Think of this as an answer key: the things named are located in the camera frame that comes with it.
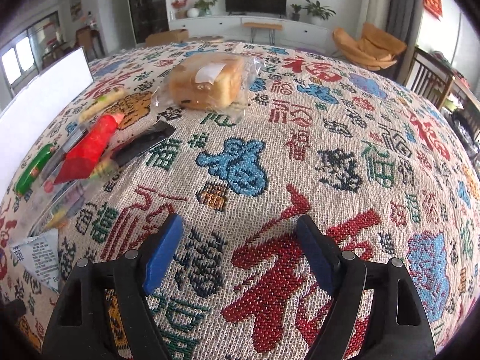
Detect white cardboard box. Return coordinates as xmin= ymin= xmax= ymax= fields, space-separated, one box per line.
xmin=0 ymin=48 xmax=93 ymax=194

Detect black snack wrapper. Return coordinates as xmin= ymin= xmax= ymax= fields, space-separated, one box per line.
xmin=111 ymin=121 xmax=176 ymax=167

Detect pale yellow snack bar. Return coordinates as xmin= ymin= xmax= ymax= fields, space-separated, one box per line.
xmin=78 ymin=88 xmax=127 ymax=124

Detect white round vase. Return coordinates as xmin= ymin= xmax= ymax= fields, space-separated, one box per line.
xmin=187 ymin=7 xmax=199 ymax=18

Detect small wooden stool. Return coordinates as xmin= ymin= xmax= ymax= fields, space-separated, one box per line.
xmin=242 ymin=22 xmax=283 ymax=46

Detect brown cardboard box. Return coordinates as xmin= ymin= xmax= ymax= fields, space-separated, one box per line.
xmin=145 ymin=29 xmax=190 ymax=47

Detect grey curtain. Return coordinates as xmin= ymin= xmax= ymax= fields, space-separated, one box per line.
xmin=385 ymin=0 xmax=427 ymax=51

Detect dark wooden chair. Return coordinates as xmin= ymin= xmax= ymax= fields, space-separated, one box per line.
xmin=405 ymin=47 xmax=454 ymax=110

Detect orange butterfly chair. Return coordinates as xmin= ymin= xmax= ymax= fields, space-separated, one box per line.
xmin=332 ymin=22 xmax=407 ymax=71

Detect large green potted plant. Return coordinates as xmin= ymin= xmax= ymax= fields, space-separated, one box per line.
xmin=303 ymin=0 xmax=336 ymax=25

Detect red wall hanging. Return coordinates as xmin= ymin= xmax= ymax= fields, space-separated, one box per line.
xmin=423 ymin=0 xmax=443 ymax=20

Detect patterned woven tablecloth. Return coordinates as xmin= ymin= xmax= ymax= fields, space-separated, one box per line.
xmin=1 ymin=42 xmax=479 ymax=359

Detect packaged bread loaf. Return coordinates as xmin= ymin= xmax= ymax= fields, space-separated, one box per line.
xmin=151 ymin=52 xmax=264 ymax=121

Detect red snack packet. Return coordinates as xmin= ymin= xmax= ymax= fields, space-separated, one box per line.
xmin=54 ymin=112 xmax=125 ymax=185

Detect green snack packet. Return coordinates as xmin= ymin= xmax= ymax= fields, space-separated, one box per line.
xmin=14 ymin=143 xmax=56 ymax=196

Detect red flowers in vase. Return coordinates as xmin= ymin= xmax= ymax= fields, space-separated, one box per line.
xmin=171 ymin=0 xmax=188 ymax=20

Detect clear plastic snack bag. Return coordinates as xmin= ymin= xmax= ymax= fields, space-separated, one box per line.
xmin=19 ymin=125 xmax=99 ymax=236

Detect white tv cabinet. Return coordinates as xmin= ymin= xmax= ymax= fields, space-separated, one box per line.
xmin=168 ymin=16 xmax=336 ymax=55

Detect small potted plant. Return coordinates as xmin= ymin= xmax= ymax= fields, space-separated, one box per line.
xmin=290 ymin=3 xmax=303 ymax=21

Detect dark tall display cabinet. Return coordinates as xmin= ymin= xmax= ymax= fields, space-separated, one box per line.
xmin=128 ymin=0 xmax=168 ymax=44

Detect green plant left of tv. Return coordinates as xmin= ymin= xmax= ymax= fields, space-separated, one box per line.
xmin=193 ymin=0 xmax=218 ymax=16

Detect white triangular snack packet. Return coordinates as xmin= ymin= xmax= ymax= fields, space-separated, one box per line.
xmin=10 ymin=228 xmax=60 ymax=293

